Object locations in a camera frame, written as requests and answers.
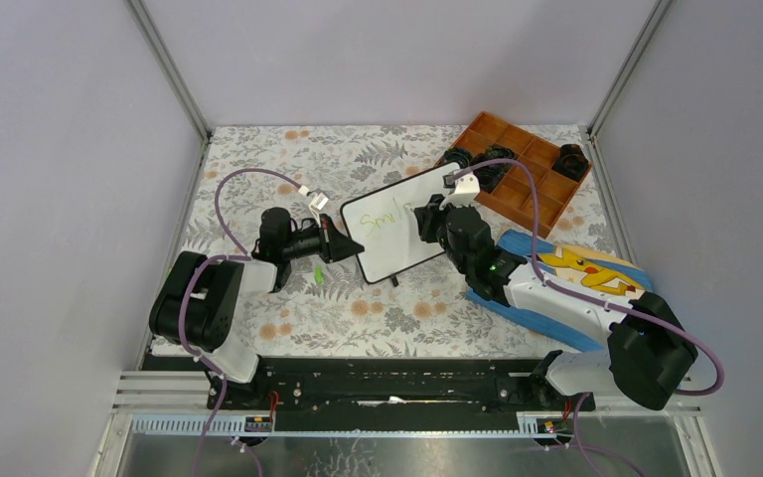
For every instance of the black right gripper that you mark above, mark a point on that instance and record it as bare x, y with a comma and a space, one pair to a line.
427, 217

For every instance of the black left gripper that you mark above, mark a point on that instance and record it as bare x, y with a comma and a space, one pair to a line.
334, 244

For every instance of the white whiteboard black frame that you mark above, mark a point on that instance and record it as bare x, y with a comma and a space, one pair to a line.
383, 222

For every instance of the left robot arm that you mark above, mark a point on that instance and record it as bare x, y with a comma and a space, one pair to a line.
196, 304

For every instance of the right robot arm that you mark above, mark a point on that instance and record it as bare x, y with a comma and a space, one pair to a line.
644, 353

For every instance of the black rings left compartment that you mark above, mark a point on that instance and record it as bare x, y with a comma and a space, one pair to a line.
455, 157

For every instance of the black rings compartment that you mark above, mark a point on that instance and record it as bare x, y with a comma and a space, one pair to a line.
497, 164
455, 157
571, 159

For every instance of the black rings middle compartment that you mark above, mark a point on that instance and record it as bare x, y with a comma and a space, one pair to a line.
497, 164

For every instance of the black rings right compartment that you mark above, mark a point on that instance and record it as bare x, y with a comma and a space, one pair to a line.
571, 159

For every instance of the blue Pikachu cloth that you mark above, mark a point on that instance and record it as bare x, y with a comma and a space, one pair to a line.
597, 271

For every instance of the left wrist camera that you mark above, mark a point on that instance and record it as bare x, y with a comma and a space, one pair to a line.
317, 201

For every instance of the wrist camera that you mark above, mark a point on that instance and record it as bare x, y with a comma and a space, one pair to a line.
317, 201
465, 187

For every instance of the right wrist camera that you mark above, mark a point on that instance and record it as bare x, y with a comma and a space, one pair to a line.
465, 187

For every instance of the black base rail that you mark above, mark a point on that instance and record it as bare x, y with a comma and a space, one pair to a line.
387, 395

